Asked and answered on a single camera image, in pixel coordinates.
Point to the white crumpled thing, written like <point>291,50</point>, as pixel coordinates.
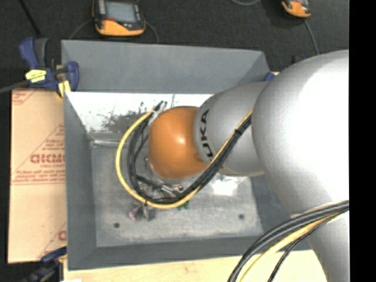
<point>224,188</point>

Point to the grey metal bin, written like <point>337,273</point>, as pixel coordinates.
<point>164,66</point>

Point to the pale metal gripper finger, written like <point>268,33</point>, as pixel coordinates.
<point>135,212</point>
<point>150,213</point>

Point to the brown cardboard board, red print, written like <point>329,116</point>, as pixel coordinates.
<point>32,187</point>

